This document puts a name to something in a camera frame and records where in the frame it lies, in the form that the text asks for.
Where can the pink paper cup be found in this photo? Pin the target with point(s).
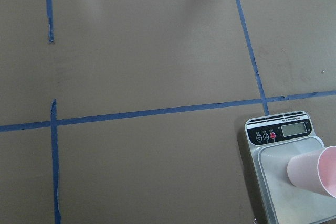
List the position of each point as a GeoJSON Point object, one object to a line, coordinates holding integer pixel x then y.
{"type": "Point", "coordinates": [314, 171]}

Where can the brown paper table cover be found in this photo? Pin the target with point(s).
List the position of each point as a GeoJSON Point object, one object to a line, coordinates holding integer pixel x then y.
{"type": "Point", "coordinates": [133, 111]}

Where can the white digital kitchen scale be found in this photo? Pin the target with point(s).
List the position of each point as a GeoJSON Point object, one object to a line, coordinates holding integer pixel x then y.
{"type": "Point", "coordinates": [272, 141]}

